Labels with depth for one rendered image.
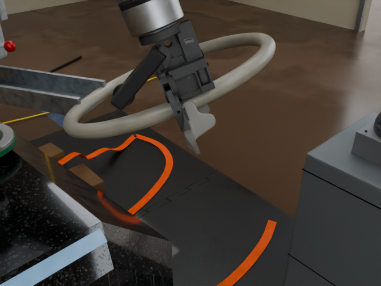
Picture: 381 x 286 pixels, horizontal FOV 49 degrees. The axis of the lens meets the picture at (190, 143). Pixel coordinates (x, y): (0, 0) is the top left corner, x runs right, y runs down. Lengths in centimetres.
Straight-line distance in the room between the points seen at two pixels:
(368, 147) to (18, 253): 97
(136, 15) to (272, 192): 197
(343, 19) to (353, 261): 463
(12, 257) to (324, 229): 89
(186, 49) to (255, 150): 223
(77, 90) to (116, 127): 43
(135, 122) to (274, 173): 200
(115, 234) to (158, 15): 66
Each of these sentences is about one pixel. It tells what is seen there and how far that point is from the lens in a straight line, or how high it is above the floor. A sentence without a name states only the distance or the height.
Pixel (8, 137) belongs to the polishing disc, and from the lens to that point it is 142.
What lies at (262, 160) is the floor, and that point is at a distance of 276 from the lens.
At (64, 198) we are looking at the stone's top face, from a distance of 120.
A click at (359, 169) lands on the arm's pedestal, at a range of 127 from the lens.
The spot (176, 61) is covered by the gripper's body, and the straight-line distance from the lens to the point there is 68.
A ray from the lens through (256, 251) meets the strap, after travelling 211.
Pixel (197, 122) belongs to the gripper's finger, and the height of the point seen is 120.
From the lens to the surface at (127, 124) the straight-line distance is 72.
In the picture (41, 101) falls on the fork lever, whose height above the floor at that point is 108.
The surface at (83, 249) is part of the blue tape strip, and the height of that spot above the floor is 78.
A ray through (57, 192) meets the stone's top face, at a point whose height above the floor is 80.
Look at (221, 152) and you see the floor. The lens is 281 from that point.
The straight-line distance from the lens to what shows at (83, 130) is 79.
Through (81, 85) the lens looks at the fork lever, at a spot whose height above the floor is 108.
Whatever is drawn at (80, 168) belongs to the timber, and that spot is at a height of 11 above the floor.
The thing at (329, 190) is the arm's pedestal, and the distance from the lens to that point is 130.
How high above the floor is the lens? 153
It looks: 32 degrees down
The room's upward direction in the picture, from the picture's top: straight up
